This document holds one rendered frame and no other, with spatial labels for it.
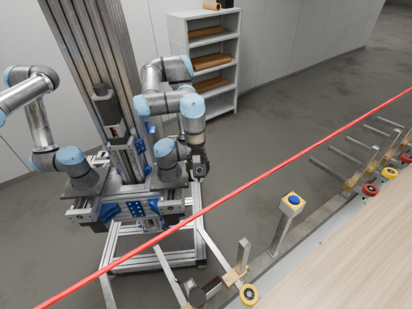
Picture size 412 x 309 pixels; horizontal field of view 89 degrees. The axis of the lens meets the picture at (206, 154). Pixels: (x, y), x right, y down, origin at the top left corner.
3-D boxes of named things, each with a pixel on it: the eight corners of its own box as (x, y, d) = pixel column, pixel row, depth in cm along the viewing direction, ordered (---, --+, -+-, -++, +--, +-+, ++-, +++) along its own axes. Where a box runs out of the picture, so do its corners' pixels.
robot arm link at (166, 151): (156, 156, 124) (151, 138, 115) (178, 152, 125) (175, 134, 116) (157, 170, 115) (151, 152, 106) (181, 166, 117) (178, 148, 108)
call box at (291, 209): (278, 208, 93) (281, 198, 88) (288, 201, 96) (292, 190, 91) (290, 220, 89) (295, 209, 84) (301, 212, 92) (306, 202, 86)
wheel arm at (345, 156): (327, 150, 171) (328, 146, 168) (329, 148, 172) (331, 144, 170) (385, 184, 143) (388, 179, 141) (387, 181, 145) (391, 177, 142)
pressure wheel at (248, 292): (237, 309, 95) (239, 303, 87) (238, 289, 101) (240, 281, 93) (255, 312, 94) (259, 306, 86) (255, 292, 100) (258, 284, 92)
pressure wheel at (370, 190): (368, 195, 138) (377, 184, 131) (371, 205, 133) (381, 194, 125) (354, 193, 140) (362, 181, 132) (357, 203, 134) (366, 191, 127)
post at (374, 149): (339, 196, 153) (372, 145, 121) (343, 194, 154) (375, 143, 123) (344, 199, 151) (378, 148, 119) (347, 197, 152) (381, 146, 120)
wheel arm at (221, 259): (196, 231, 121) (195, 227, 119) (201, 228, 123) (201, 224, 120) (247, 306, 94) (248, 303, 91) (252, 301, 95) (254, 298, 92)
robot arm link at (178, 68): (177, 157, 124) (160, 57, 106) (202, 153, 126) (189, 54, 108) (178, 165, 113) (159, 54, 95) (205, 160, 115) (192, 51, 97)
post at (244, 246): (232, 282, 113) (238, 240, 82) (237, 278, 115) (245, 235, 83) (236, 288, 111) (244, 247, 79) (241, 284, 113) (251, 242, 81)
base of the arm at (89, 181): (78, 173, 130) (70, 161, 123) (102, 170, 130) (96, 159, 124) (68, 192, 118) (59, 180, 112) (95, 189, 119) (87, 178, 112)
